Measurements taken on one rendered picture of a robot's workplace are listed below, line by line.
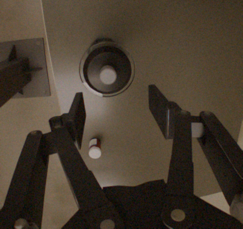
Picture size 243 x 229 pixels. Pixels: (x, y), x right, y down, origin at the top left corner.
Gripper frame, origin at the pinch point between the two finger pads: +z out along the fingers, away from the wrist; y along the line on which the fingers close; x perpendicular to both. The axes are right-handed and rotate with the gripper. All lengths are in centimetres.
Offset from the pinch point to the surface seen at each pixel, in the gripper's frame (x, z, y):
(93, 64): 1.9, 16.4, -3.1
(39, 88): -34, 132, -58
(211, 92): -16, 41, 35
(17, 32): 14, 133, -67
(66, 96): -11.8, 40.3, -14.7
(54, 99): -45, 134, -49
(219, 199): -86, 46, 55
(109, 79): -0.5, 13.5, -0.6
